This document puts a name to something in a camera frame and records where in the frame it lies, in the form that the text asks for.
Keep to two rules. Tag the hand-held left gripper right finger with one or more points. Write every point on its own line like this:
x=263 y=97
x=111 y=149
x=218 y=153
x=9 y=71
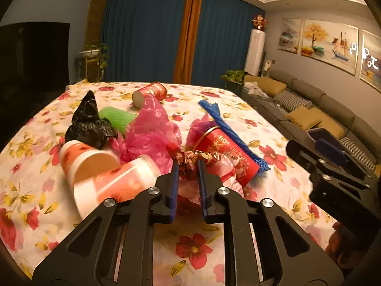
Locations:
x=202 y=186

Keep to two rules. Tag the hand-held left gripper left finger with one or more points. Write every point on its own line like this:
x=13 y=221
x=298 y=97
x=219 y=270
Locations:
x=174 y=186

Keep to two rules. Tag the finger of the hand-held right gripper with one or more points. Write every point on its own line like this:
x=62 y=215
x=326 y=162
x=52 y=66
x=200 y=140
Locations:
x=306 y=155
x=329 y=150

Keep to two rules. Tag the red and gold foil wrapper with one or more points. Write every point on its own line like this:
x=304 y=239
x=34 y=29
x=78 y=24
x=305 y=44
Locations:
x=186 y=158

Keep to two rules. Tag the red cup with gold rim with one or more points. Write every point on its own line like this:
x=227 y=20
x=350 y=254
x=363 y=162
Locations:
x=232 y=158

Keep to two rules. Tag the white and orange paper cup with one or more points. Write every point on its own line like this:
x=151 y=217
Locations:
x=77 y=155
x=119 y=181

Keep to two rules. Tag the large pink plastic bag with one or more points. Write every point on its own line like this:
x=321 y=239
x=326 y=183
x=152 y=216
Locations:
x=148 y=131

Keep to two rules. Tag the blue foam net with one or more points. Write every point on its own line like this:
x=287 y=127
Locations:
x=218 y=122

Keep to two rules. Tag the black plastic bag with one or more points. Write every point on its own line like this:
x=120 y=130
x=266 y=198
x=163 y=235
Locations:
x=86 y=125

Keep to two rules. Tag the person's right hand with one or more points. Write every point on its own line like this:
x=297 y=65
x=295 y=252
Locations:
x=340 y=247

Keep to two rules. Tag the mustard cushion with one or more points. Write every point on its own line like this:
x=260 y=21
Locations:
x=271 y=86
x=332 y=125
x=302 y=117

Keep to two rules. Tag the grey patterned cushion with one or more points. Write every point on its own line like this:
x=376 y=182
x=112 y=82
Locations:
x=293 y=101
x=358 y=152

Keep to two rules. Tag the grey sofa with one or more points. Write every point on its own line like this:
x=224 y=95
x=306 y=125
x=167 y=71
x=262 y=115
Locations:
x=333 y=101

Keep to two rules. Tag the small crumpled pink bag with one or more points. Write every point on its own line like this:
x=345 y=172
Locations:
x=196 y=131

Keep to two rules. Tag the white cloth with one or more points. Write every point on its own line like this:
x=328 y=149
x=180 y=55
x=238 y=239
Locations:
x=256 y=89

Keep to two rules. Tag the green foam net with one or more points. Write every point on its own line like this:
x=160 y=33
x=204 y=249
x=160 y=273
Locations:
x=114 y=117

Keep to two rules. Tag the blue and yellow painting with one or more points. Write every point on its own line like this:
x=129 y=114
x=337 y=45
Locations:
x=370 y=62

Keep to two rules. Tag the red patterned paper cup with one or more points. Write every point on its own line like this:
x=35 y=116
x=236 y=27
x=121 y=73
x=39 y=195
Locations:
x=151 y=91

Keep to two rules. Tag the wide tree and boat painting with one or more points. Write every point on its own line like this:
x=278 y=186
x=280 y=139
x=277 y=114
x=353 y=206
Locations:
x=327 y=46

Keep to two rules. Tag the green potted plant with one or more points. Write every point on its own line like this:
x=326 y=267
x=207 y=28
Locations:
x=233 y=77

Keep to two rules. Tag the white standing air conditioner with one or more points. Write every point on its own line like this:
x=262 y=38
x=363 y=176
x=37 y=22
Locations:
x=255 y=52

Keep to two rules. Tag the small landscape painting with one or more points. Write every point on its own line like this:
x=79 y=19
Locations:
x=289 y=35

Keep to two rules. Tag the red and gold ornament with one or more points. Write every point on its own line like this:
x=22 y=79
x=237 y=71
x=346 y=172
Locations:
x=260 y=22

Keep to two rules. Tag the floral tablecloth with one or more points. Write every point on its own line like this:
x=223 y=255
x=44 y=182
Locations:
x=35 y=161

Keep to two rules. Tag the gold plant stand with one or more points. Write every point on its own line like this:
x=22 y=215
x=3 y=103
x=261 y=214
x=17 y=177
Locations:
x=90 y=70

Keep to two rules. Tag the blue curtain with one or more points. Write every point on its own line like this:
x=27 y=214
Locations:
x=143 y=32
x=226 y=35

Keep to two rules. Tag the orange curtain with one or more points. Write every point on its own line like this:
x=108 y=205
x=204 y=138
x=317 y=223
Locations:
x=187 y=35

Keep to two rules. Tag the trailing plant in white pot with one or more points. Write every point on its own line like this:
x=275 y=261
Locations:
x=89 y=53

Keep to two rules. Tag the brown curtain panel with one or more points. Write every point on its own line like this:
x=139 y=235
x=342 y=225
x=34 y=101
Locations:
x=96 y=20

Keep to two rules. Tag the black television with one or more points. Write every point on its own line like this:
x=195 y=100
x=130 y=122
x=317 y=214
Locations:
x=29 y=65

